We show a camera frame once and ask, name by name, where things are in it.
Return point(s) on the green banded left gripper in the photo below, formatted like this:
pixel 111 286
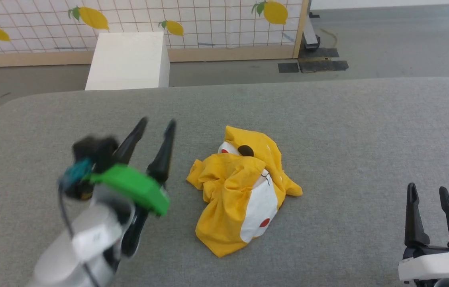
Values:
pixel 136 187

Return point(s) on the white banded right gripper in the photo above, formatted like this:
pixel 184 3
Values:
pixel 435 265

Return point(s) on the yellow cartoon print garment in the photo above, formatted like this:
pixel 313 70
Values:
pixel 228 191

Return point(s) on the white box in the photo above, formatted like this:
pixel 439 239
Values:
pixel 128 59

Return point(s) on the lemon print partition panel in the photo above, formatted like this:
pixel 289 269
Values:
pixel 216 12

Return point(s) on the small black floor mat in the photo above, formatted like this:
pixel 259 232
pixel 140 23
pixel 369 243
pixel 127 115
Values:
pixel 288 67

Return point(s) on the large black floor mat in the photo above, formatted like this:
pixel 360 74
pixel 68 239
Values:
pixel 322 65

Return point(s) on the grey metal stand leg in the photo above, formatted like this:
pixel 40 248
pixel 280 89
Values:
pixel 310 34

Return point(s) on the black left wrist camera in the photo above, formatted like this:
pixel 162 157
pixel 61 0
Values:
pixel 93 151

